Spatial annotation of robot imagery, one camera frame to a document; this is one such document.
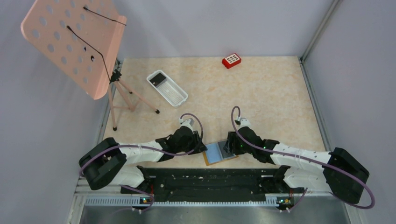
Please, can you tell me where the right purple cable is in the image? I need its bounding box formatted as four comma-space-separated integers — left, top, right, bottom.
231, 106, 376, 210

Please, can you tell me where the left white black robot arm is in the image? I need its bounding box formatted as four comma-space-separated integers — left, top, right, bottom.
78, 126, 207, 193

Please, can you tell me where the red box with grid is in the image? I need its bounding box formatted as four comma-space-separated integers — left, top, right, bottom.
222, 53, 242, 69

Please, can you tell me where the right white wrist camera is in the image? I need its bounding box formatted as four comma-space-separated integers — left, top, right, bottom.
235, 117, 251, 129

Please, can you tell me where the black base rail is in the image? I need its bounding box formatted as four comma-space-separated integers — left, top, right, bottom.
138, 168, 303, 203

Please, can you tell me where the pink perforated music stand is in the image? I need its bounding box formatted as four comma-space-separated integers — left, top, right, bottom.
21, 0, 161, 132

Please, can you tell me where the aluminium frame rail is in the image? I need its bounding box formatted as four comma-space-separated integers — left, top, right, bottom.
299, 0, 342, 151

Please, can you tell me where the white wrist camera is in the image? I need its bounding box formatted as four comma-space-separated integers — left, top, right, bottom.
235, 117, 251, 129
179, 118, 195, 131

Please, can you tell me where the black card in basket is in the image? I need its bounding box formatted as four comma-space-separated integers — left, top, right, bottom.
150, 73, 166, 87

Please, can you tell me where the white plastic basket tray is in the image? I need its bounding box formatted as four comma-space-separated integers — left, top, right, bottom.
146, 70, 188, 108

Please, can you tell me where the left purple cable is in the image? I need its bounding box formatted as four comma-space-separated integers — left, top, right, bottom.
79, 112, 204, 214

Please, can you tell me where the purple cable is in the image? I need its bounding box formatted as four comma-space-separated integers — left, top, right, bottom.
231, 106, 376, 210
79, 112, 204, 214

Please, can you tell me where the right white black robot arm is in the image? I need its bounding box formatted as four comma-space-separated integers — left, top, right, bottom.
226, 126, 369, 204

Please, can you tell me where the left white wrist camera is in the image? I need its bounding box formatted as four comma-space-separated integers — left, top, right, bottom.
179, 118, 195, 131

